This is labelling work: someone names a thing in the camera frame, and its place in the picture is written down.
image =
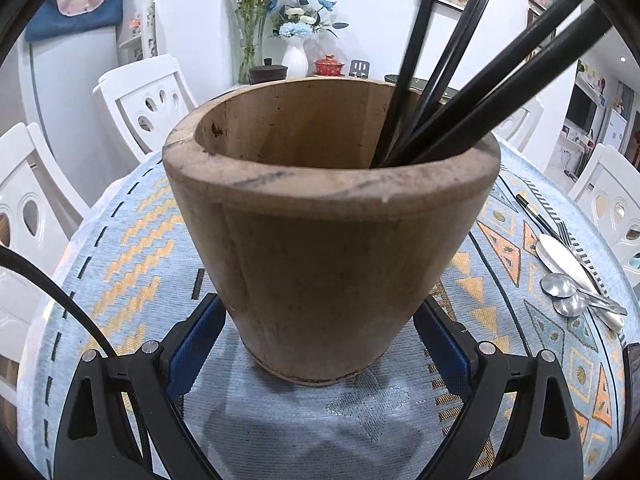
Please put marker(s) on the grey phone stand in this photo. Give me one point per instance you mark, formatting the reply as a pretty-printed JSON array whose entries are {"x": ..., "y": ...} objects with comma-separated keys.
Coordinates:
[{"x": 359, "y": 69}]

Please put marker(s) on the black chopstick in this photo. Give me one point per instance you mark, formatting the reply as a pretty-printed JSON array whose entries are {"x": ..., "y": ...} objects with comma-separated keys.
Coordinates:
[
  {"x": 525, "y": 85},
  {"x": 532, "y": 212},
  {"x": 460, "y": 30},
  {"x": 412, "y": 45},
  {"x": 500, "y": 65}
]

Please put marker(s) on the blue patterned tablecloth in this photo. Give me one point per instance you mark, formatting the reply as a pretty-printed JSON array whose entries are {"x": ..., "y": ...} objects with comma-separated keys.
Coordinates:
[{"x": 325, "y": 425}]

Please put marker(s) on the blue cloth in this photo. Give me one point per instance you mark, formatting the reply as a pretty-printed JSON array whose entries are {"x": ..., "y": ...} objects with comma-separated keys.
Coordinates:
[{"x": 75, "y": 0}]

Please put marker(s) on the dark brown lidded cup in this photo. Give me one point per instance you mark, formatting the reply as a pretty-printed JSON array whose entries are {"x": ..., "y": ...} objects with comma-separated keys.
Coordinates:
[{"x": 267, "y": 72}]

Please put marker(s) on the wooden utensil holder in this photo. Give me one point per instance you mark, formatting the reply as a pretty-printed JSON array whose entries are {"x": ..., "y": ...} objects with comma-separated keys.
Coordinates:
[{"x": 320, "y": 260}]

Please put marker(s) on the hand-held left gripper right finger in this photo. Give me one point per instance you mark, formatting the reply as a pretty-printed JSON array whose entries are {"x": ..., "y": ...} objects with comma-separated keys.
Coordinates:
[{"x": 445, "y": 347}]

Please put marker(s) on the television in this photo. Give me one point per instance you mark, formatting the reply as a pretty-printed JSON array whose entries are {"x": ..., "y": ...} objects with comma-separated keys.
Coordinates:
[{"x": 582, "y": 110}]

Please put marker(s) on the white shelf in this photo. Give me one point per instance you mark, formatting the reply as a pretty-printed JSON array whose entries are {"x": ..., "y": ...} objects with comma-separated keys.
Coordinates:
[{"x": 145, "y": 30}]

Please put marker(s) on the glass vase with green stems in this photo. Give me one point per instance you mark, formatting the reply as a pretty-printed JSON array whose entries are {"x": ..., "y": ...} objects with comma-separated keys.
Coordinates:
[{"x": 250, "y": 25}]

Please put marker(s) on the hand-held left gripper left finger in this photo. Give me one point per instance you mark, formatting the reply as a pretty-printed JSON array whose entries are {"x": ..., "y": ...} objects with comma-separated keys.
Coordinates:
[{"x": 195, "y": 345}]

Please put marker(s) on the white rice paddle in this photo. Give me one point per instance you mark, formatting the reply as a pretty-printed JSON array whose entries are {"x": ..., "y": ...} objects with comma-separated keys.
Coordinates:
[{"x": 560, "y": 257}]

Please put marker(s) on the white refrigerator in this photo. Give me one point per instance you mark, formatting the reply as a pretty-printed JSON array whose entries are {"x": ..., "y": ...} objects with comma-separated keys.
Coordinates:
[{"x": 65, "y": 85}]

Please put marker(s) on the blue and white flowers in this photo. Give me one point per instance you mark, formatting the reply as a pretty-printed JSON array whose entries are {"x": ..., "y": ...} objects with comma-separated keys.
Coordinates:
[{"x": 300, "y": 15}]

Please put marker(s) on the metal fork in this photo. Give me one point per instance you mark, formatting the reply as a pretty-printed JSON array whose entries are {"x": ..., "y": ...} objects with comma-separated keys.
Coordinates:
[{"x": 566, "y": 235}]

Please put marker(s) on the dark green bowl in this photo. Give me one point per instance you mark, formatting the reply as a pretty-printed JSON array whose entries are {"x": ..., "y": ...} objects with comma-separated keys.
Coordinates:
[{"x": 417, "y": 82}]

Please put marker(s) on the red lidded teacup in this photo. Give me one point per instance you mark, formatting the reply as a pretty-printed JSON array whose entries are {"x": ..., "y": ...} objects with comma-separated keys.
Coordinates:
[{"x": 329, "y": 66}]

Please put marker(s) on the metal spoon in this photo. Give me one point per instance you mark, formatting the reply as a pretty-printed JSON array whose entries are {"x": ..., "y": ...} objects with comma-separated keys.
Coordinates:
[
  {"x": 570, "y": 305},
  {"x": 557, "y": 285}
]

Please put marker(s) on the white chair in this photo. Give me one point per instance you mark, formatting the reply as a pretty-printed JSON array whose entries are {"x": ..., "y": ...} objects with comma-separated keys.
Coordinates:
[
  {"x": 145, "y": 102},
  {"x": 610, "y": 195},
  {"x": 522, "y": 120},
  {"x": 30, "y": 185}
]

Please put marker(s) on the white vase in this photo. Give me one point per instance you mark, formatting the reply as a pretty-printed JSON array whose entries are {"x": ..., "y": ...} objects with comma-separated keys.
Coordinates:
[{"x": 295, "y": 60}]

